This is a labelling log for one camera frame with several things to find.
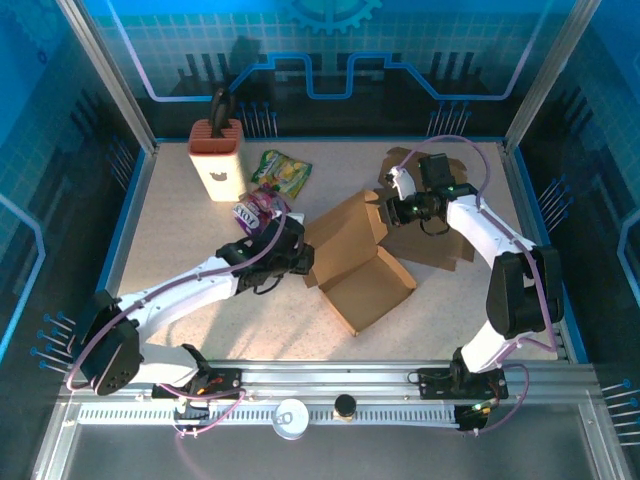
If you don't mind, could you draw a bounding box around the brown cardboard box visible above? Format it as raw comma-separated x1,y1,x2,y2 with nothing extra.
302,188,419,337
374,146,476,273

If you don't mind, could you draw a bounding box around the purple Fox's candy bag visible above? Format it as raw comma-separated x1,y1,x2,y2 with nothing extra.
231,183,293,237

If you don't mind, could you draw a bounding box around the green yellow candy bag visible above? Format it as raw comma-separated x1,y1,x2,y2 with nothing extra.
249,149,314,200

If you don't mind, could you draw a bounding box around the beige knife block terracotta top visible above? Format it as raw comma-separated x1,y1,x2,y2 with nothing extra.
187,118,249,204

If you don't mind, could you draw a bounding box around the black round knob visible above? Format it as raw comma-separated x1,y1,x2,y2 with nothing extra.
333,393,357,419

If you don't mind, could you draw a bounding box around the white round can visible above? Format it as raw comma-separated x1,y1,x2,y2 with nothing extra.
272,398,311,441

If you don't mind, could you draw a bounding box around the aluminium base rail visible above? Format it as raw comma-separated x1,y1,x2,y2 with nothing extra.
204,359,596,406

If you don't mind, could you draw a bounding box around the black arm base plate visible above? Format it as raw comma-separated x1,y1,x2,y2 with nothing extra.
417,367,509,401
152,367,244,401

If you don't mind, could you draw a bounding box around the black knife handle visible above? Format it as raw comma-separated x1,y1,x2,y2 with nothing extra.
209,87,237,139

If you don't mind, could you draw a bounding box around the aluminium frame post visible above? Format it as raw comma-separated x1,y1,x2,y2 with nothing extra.
502,0,604,154
54,0,159,154

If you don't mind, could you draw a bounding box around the white slotted cable duct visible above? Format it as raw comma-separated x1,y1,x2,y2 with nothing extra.
74,405,464,427

